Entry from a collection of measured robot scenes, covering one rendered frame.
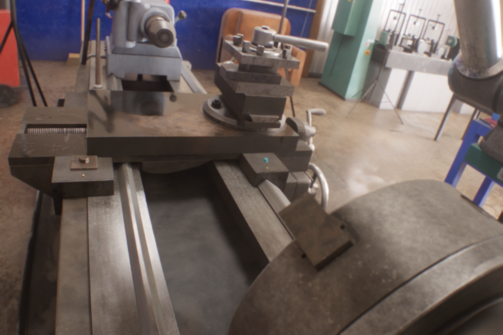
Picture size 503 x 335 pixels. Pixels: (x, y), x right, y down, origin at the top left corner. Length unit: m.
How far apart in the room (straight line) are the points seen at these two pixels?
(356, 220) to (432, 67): 5.46
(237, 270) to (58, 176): 0.44
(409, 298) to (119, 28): 1.37
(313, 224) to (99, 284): 0.48
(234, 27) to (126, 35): 3.40
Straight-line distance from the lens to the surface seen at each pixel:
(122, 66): 1.58
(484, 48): 1.14
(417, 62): 5.40
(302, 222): 0.24
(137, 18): 1.42
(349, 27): 4.91
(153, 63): 1.59
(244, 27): 4.68
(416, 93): 5.57
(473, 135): 2.29
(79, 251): 0.72
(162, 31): 1.20
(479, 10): 1.05
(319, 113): 1.27
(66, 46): 4.85
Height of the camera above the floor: 1.32
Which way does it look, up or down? 26 degrees down
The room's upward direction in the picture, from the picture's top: 12 degrees clockwise
